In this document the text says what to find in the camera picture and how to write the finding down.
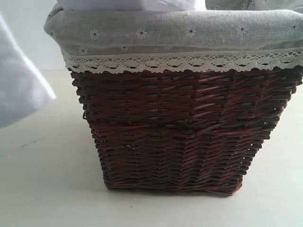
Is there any white t-shirt with red lettering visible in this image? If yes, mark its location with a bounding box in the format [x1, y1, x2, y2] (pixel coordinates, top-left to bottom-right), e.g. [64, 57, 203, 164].
[0, 0, 206, 128]

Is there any dark brown wicker basket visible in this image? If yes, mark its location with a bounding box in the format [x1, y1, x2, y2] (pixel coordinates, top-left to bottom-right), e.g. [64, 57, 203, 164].
[71, 66, 303, 196]

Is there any grey floral basket liner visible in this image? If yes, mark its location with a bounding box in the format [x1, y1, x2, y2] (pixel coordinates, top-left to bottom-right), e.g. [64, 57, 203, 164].
[44, 0, 303, 74]

